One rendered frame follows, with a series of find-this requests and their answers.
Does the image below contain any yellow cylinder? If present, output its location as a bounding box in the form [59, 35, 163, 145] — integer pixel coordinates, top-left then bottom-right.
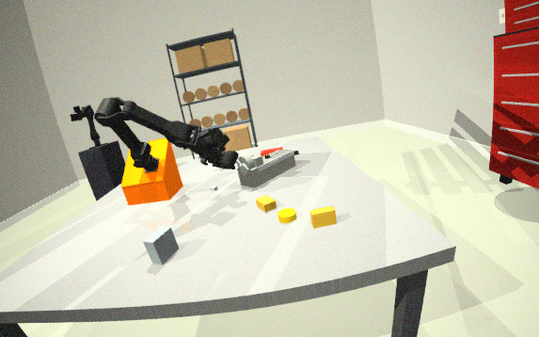
[277, 209, 297, 223]

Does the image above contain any red flat block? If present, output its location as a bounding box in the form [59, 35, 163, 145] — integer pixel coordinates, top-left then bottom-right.
[261, 147, 283, 156]

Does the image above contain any yellow cube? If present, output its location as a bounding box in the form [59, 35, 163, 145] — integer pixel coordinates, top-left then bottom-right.
[256, 196, 277, 213]
[309, 206, 337, 228]

